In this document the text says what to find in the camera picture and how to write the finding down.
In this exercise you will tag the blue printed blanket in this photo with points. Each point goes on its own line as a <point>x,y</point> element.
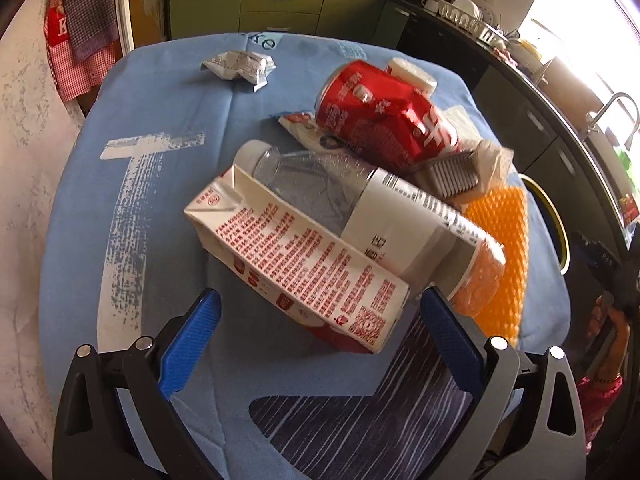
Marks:
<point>165,210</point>

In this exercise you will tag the yellow-rimmed bin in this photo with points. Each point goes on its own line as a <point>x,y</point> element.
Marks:
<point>556,225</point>

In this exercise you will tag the person's right forearm pink sleeve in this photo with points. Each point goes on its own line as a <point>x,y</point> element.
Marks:
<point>597,405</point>

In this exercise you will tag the dish rack with dishes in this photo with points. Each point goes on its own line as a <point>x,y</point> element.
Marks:
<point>470,17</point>

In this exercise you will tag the person's right hand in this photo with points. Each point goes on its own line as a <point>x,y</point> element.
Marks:
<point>607,335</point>

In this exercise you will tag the clear wrapper with grey stripes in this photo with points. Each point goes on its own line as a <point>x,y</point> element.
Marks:
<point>450,175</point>

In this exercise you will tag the crushed red drink can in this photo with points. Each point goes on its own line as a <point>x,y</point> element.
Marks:
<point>380,110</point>

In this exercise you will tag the orange bubble wrap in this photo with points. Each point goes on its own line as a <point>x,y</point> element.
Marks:
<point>505,240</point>

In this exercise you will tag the crumpled white foil wrapper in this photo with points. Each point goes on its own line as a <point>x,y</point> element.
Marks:
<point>240,65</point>

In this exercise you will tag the clear plastic bottle white label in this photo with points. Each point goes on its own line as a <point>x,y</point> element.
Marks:
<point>400,220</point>

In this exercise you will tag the white mug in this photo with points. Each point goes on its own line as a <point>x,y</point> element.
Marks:
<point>430,4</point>

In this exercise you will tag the small white box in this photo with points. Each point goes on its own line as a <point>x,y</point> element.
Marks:
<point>410,72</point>

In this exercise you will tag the glass door wooden frame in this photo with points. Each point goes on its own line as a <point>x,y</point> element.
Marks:
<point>145,5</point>

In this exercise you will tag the metal sink faucet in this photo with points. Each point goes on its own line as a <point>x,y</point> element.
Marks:
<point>607,105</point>

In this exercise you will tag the white sachet with red picture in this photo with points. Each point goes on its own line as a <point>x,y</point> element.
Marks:
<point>302,127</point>

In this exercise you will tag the white red-print milk carton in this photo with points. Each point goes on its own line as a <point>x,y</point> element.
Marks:
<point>300,270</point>

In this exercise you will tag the purple checkered apron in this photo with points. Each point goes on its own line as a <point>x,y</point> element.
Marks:
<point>90,10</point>

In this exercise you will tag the red checkered apron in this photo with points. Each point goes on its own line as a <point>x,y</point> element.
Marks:
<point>80,77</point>

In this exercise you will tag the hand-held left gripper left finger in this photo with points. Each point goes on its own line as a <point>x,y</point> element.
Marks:
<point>192,345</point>

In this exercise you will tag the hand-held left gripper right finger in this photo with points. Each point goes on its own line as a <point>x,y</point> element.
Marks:
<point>450,340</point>

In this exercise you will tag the white crumpled tissue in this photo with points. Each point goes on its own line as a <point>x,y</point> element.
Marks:
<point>462,120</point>

